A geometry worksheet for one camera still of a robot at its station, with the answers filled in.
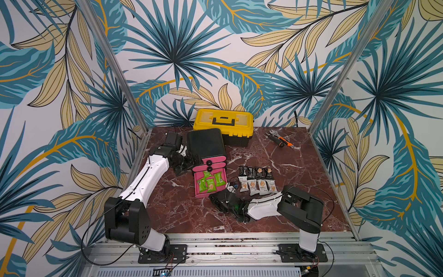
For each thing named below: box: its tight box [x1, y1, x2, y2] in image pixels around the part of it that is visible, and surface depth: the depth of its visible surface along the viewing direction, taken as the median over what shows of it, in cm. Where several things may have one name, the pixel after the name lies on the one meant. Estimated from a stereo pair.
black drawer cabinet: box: [187, 128, 228, 174], surface depth 92 cm
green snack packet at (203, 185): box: [196, 177, 209, 193], surface depth 92 cm
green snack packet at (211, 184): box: [205, 177, 217, 193], surface depth 92 cm
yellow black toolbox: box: [193, 108, 254, 147], surface depth 103 cm
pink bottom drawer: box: [193, 167, 228, 198], surface depth 95 cm
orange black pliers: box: [265, 129, 295, 149], surface depth 119 cm
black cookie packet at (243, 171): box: [238, 165, 249, 177], surface depth 100 cm
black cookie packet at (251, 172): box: [246, 166, 257, 180], surface depth 99 cm
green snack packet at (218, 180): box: [214, 171, 227, 187], surface depth 94 cm
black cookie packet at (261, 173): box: [255, 166, 267, 181], surface depth 100 cm
